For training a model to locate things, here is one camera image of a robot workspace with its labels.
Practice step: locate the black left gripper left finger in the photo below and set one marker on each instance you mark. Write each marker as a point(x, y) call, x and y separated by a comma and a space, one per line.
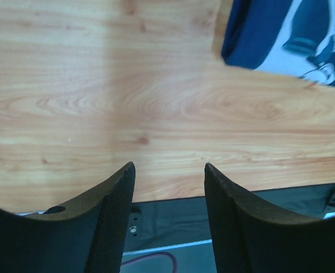
point(84, 234)

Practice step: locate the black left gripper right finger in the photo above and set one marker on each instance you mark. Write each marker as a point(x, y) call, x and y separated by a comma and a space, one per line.
point(250, 234)

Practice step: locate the blue printed t shirt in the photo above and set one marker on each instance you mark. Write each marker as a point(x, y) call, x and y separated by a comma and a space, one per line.
point(294, 38)

